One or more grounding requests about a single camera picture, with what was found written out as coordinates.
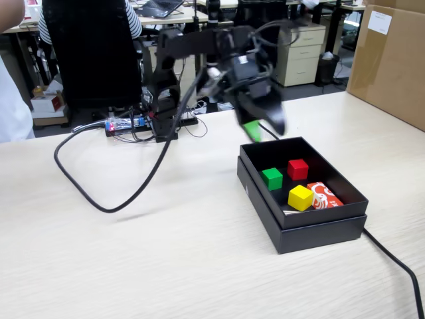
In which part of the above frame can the thick black camera cable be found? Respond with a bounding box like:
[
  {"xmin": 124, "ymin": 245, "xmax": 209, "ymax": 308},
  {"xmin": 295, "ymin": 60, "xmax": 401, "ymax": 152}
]
[{"xmin": 54, "ymin": 71, "xmax": 209, "ymax": 214}]

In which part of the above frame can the controller board with red LED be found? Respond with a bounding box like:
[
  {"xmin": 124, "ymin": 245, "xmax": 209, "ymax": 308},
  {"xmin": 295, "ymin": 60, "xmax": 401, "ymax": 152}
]
[{"xmin": 105, "ymin": 116, "xmax": 147, "ymax": 138}]

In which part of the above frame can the black cardboard box lid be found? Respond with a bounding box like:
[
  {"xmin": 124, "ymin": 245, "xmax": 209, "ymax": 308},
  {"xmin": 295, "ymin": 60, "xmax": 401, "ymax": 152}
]
[{"xmin": 236, "ymin": 156, "xmax": 368, "ymax": 255}]

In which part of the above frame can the beige office desk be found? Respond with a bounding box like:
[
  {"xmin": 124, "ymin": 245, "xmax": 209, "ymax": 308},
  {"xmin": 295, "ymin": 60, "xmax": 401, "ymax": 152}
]
[{"xmin": 0, "ymin": 6, "xmax": 210, "ymax": 36}]

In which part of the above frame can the red wooden cube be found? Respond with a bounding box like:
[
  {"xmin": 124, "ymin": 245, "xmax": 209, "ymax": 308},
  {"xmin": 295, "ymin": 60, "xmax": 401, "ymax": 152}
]
[{"xmin": 286, "ymin": 158, "xmax": 310, "ymax": 181}]

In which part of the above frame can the black trash bin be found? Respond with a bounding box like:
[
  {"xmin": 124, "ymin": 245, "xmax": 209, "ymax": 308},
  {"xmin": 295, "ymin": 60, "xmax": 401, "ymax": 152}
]
[{"xmin": 315, "ymin": 52, "xmax": 341, "ymax": 86}]

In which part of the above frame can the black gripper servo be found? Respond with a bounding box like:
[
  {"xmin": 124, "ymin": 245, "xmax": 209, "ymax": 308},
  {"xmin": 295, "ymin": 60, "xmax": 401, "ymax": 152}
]
[{"xmin": 232, "ymin": 77, "xmax": 288, "ymax": 144}]

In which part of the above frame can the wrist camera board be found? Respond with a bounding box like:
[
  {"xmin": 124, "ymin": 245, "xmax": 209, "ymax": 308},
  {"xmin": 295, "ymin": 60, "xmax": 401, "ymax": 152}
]
[{"xmin": 197, "ymin": 66, "xmax": 233, "ymax": 100}]

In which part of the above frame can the red white printed carton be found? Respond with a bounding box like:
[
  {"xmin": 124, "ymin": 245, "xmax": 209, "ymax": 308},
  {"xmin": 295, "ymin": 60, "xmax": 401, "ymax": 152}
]
[{"xmin": 307, "ymin": 181, "xmax": 345, "ymax": 211}]

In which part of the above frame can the black power cable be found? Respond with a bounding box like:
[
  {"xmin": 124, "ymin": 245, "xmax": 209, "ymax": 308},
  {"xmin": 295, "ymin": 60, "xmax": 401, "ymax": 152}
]
[{"xmin": 258, "ymin": 122, "xmax": 425, "ymax": 319}]

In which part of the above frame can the bare forearm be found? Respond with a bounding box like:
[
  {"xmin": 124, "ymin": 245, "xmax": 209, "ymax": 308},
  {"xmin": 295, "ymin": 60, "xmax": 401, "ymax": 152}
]
[{"xmin": 0, "ymin": 0, "xmax": 26, "ymax": 35}]

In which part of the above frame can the person in white shirt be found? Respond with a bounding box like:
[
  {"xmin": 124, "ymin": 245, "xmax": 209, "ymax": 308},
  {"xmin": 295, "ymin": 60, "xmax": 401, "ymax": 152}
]
[{"xmin": 0, "ymin": 56, "xmax": 36, "ymax": 144}]

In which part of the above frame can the green wooden cube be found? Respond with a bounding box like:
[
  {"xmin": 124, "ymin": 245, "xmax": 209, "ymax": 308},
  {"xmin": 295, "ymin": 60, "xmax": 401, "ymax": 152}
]
[{"xmin": 261, "ymin": 167, "xmax": 284, "ymax": 191}]

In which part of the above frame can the person in striped shirt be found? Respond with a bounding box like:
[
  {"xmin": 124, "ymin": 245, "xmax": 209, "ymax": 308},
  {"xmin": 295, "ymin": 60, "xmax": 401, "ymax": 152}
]
[{"xmin": 37, "ymin": 0, "xmax": 143, "ymax": 46}]

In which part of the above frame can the beige drawer pedestal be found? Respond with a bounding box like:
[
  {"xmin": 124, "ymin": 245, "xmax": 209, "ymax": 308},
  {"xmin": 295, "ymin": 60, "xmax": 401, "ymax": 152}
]
[
  {"xmin": 274, "ymin": 22, "xmax": 327, "ymax": 88},
  {"xmin": 145, "ymin": 37, "xmax": 200, "ymax": 107}
]

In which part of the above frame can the black swivel office chair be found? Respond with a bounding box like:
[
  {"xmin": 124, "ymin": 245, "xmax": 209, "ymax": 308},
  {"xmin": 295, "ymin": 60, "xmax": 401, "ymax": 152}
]
[{"xmin": 228, "ymin": 0, "xmax": 288, "ymax": 104}]

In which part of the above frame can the black cardboard box tray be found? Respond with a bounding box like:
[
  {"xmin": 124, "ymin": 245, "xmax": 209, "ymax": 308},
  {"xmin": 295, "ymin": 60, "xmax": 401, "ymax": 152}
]
[{"xmin": 239, "ymin": 136, "xmax": 370, "ymax": 231}]

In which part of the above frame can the large black office chair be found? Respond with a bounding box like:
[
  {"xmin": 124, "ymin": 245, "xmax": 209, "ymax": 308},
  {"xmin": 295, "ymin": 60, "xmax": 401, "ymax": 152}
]
[{"xmin": 42, "ymin": 0, "xmax": 143, "ymax": 110}]

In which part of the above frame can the large brown cardboard box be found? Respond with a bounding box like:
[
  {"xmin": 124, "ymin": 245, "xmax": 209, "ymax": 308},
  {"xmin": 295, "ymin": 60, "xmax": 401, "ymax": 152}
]
[{"xmin": 346, "ymin": 0, "xmax": 425, "ymax": 133}]

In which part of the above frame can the black laptop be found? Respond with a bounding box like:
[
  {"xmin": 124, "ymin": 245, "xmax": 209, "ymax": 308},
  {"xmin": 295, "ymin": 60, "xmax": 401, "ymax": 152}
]
[{"xmin": 134, "ymin": 0, "xmax": 185, "ymax": 19}]

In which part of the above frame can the white red floor carton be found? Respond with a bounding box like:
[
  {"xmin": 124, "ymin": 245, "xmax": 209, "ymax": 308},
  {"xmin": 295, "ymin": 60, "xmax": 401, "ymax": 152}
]
[{"xmin": 31, "ymin": 94, "xmax": 66, "ymax": 114}]

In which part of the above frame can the yellow wooden cube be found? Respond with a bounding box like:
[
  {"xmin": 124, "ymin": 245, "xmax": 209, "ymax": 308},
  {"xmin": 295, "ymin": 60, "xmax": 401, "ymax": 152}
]
[{"xmin": 287, "ymin": 184, "xmax": 315, "ymax": 213}]

